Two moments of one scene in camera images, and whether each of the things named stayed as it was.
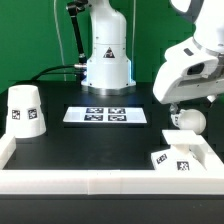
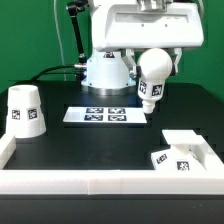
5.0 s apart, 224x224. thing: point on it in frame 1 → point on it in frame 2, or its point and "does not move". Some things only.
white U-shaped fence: [209, 181] does not move
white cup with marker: [25, 117] does not move
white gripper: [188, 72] → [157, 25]
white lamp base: [187, 151] does not move
